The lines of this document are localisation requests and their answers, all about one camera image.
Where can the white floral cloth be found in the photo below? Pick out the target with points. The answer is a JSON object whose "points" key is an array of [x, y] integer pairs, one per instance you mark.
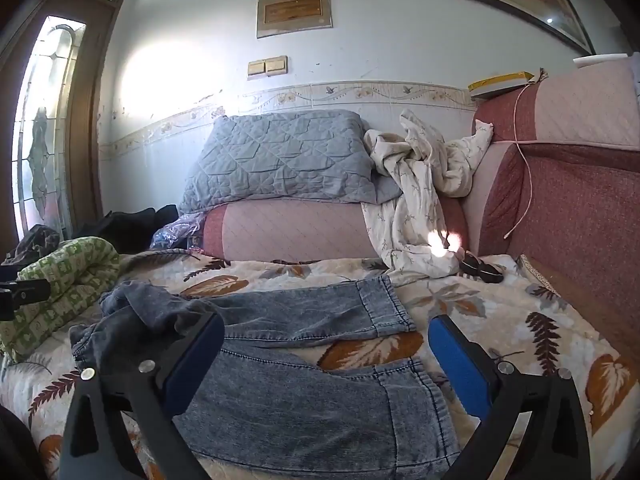
{"points": [[410, 210]]}

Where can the grey quilted pillow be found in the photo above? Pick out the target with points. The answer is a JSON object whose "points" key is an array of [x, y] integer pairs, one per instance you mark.
{"points": [[280, 160]]}

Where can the dark sunglasses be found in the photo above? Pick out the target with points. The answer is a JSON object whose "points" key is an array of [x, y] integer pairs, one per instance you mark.
{"points": [[487, 274]]}

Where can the black clothes pile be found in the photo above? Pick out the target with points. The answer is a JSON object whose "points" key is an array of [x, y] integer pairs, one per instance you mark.
{"points": [[130, 230]]}

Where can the beige wall switch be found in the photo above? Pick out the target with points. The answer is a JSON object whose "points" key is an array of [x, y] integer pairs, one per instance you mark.
{"points": [[276, 65], [257, 68]]}

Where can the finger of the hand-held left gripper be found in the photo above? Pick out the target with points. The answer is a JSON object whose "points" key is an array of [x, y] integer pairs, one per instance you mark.
{"points": [[27, 292]]}

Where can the pink quilted bolster cushion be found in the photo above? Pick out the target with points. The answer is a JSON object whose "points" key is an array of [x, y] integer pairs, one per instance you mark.
{"points": [[575, 210]]}

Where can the leaf print blanket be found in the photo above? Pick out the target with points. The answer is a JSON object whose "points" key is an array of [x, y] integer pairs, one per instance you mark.
{"points": [[380, 350]]}

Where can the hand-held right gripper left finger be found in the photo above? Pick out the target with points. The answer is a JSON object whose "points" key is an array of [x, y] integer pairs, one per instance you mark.
{"points": [[195, 360]]}

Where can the green patterned blanket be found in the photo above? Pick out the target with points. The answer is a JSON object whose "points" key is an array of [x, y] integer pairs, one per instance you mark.
{"points": [[60, 280]]}

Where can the wall electrical panel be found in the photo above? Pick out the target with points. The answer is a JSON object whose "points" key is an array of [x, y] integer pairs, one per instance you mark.
{"points": [[294, 10]]}

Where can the white flat object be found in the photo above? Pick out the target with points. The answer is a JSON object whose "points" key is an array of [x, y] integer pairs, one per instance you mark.
{"points": [[600, 60]]}

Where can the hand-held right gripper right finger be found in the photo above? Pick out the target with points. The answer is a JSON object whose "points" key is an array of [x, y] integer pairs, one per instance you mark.
{"points": [[455, 360]]}

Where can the yellow flat box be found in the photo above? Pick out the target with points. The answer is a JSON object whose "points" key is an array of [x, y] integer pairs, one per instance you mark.
{"points": [[500, 84]]}

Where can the wooden stained glass door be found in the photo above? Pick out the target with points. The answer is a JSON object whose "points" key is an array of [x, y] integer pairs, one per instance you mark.
{"points": [[90, 110]]}

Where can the camouflage cloth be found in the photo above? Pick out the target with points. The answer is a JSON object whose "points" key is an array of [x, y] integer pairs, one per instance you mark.
{"points": [[35, 242]]}

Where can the blue-grey denim pants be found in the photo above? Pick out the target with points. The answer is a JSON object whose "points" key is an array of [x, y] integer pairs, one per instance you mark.
{"points": [[300, 410]]}

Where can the clear plastic bag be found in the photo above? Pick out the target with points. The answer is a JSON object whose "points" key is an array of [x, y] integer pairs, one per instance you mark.
{"points": [[172, 235]]}

